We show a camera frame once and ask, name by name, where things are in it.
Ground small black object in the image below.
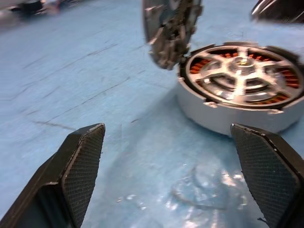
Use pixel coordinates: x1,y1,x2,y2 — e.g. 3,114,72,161
9,0,48,14

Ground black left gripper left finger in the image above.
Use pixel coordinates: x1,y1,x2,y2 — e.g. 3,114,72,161
0,123,106,228

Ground black-rimmed silver spoked rotor cover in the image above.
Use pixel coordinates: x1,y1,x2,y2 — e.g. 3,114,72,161
179,44,304,108

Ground silver motor stator copper windings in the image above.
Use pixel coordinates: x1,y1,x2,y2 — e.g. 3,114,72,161
175,42,304,138

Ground blue plastic table cover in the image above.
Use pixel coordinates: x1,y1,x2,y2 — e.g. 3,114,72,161
0,0,304,228

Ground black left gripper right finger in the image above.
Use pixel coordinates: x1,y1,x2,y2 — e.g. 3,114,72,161
229,123,304,228

